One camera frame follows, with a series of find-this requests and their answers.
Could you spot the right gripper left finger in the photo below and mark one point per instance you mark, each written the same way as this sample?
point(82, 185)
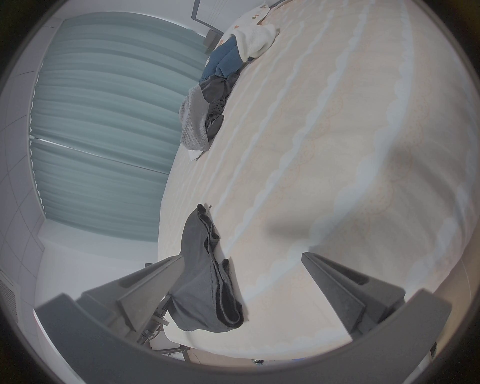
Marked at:
point(144, 296)

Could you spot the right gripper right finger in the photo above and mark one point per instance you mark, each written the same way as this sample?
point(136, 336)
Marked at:
point(341, 296)

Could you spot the black T-shirt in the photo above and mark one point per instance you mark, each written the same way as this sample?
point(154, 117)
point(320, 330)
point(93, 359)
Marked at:
point(202, 285)

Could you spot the bed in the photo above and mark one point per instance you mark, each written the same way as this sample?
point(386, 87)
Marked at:
point(337, 150)

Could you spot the pile of clothes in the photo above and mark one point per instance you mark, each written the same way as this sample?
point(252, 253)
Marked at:
point(225, 60)

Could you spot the blue-green curtain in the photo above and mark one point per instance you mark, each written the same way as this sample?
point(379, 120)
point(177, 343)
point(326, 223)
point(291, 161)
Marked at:
point(112, 195)
point(112, 82)

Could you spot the grey bedside table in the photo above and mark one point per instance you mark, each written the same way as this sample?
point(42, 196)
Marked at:
point(213, 39)

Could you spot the white printed pillow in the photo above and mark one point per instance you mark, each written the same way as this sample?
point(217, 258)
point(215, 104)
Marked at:
point(251, 17)

